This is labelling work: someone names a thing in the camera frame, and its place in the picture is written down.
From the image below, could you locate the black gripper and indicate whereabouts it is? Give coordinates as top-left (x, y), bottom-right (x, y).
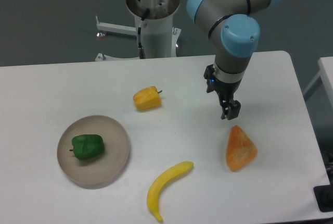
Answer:
top-left (203, 64), bottom-right (241, 120)

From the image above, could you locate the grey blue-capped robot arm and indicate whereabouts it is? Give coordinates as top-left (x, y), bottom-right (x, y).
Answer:
top-left (126, 0), bottom-right (280, 120)

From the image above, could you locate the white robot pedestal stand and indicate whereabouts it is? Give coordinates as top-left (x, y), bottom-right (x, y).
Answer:
top-left (96, 0), bottom-right (181, 59)

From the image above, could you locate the beige round plate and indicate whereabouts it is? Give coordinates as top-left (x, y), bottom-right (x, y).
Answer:
top-left (57, 115), bottom-right (131, 189)

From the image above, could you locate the orange toy fruit wedge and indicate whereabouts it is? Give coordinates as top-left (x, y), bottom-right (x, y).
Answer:
top-left (226, 125), bottom-right (258, 172)

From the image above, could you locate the yellow toy banana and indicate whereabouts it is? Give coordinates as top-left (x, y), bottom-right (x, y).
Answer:
top-left (146, 161), bottom-right (194, 223)

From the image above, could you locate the green toy bell pepper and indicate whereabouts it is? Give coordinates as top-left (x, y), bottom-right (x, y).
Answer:
top-left (70, 134), bottom-right (105, 160)

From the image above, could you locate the black device at edge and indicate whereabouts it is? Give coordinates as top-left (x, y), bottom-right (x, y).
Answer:
top-left (313, 151), bottom-right (333, 213)

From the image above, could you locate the yellow toy bell pepper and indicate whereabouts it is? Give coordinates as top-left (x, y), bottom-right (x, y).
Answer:
top-left (133, 86), bottom-right (162, 111)

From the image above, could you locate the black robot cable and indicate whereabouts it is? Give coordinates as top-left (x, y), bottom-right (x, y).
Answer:
top-left (137, 8), bottom-right (150, 59)

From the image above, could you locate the white side table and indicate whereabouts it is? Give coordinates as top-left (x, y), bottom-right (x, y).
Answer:
top-left (302, 56), bottom-right (333, 105)

